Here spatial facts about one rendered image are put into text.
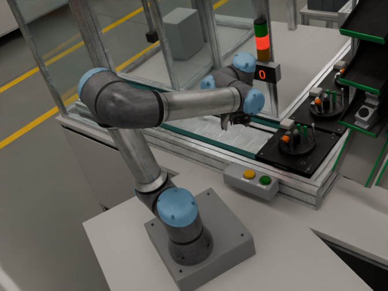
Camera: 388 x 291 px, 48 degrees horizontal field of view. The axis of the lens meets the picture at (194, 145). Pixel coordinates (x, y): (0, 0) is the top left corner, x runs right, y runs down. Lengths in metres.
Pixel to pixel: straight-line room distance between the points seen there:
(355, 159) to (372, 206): 0.20
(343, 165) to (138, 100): 0.82
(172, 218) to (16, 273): 1.92
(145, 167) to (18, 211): 2.26
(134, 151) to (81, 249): 1.77
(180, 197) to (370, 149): 0.67
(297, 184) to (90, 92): 0.83
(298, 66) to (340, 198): 0.98
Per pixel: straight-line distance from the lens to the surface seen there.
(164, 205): 1.33
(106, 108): 1.09
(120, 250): 1.70
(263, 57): 1.73
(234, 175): 1.68
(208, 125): 2.03
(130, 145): 1.27
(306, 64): 2.48
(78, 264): 2.91
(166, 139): 1.95
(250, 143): 1.88
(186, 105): 1.14
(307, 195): 1.63
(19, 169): 3.90
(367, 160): 1.59
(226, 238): 1.49
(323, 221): 1.64
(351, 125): 1.47
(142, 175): 1.35
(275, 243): 1.58
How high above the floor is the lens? 2.11
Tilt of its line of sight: 38 degrees down
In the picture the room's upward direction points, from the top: 14 degrees counter-clockwise
